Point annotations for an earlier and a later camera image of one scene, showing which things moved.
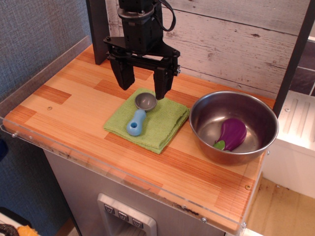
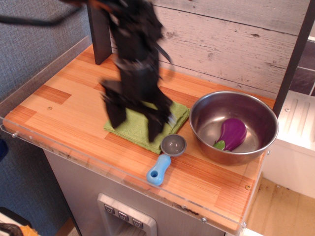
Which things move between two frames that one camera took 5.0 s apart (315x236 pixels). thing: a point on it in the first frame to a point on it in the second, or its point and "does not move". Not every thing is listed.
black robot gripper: [142, 39] to [139, 85]
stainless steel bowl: [261, 123] does not move
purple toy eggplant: [233, 133] does not move
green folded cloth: [160, 123] does not move
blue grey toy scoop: [144, 102] to [172, 145]
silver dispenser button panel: [118, 219] does not move
